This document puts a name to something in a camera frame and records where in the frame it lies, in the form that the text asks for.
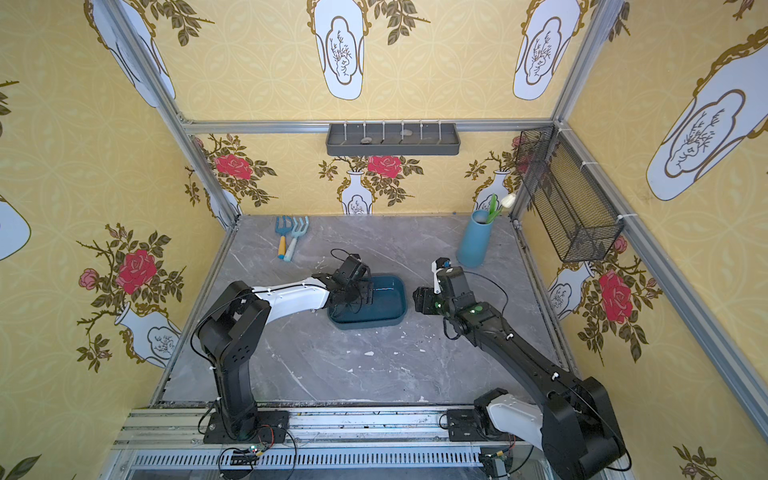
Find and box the white tulip flower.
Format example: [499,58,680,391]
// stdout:
[486,193,516,224]

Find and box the teal cylindrical vase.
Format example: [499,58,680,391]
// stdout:
[457,210,493,268]

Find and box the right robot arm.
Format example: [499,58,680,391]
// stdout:
[413,257,630,479]

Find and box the grey wall shelf tray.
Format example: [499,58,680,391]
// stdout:
[325,120,461,157]

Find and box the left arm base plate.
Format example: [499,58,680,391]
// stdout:
[203,410,290,445]

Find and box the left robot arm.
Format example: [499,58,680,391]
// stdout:
[195,254,372,444]

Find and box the teal plastic storage box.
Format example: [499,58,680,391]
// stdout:
[327,275,408,330]

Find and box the blue garden rake yellow handle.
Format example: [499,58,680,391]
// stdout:
[275,215,293,259]

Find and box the light blue garden fork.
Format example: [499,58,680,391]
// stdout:
[283,216,310,262]

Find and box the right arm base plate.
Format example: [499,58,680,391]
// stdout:
[444,405,538,442]

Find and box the black wire mesh basket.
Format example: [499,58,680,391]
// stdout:
[518,126,624,263]

